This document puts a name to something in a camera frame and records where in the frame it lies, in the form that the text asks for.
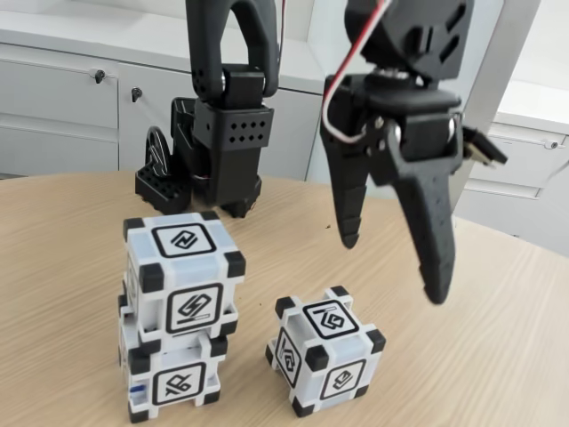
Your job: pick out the white cube with lamp glyph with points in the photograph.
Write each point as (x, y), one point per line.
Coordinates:
(331, 322)

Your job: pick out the white cube with lightning glyph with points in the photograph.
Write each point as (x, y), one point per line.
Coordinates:
(182, 240)

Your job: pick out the white cabinet with drawers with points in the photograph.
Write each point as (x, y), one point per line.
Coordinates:
(555, 222)

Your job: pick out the small silver cabinet lock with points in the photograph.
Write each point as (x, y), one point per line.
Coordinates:
(552, 145)

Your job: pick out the black cabinet key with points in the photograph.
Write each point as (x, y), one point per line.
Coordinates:
(98, 77)
(135, 94)

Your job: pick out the white cube with crossed glyph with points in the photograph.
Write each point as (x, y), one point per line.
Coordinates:
(178, 384)

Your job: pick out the white low cabinet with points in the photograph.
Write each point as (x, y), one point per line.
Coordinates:
(53, 111)

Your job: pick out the grey metal post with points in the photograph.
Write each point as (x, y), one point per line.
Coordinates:
(489, 89)

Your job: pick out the camera module on black mount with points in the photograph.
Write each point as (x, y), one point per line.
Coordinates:
(482, 149)

